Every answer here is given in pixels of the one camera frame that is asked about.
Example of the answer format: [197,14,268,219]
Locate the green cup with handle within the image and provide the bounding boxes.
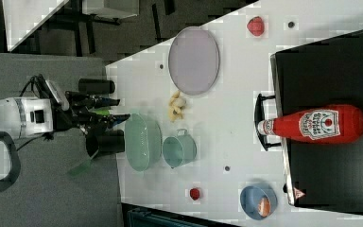
[163,129,197,168]

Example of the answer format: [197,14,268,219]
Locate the red strawberry toy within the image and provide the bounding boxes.
[247,16,265,37]

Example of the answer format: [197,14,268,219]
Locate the blue bowl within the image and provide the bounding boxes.
[240,183,278,220]

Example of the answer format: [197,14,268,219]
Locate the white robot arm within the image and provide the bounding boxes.
[0,91,130,140]

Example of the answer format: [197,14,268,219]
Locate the orange fruit in bowl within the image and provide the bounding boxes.
[257,198,271,218]

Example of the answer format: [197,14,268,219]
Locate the green slotted spatula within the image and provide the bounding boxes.
[67,152,98,177]

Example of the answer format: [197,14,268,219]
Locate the small red toy fruit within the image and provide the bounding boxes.
[189,188,200,201]

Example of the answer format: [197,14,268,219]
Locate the grey oval plate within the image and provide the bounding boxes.
[168,26,220,96]

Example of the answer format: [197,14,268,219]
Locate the green perforated colander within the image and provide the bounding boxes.
[125,113,162,171]

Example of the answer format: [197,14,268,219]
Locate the black cylindrical cup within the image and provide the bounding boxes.
[78,79,115,95]

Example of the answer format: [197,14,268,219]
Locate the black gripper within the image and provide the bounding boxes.
[53,91,130,131]

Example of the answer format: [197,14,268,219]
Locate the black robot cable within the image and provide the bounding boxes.
[14,74,50,152]

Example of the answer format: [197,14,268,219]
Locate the green toy vegetable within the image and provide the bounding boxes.
[91,109,111,115]

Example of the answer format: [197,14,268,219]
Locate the red ketchup bottle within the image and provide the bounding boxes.
[256,104,363,144]

